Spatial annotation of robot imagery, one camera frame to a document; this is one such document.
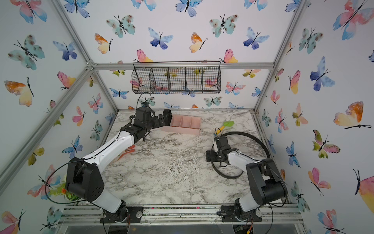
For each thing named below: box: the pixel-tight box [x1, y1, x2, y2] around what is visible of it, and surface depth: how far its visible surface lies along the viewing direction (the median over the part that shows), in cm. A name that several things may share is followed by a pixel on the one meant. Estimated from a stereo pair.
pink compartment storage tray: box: [160, 114, 202, 136], surface depth 113 cm
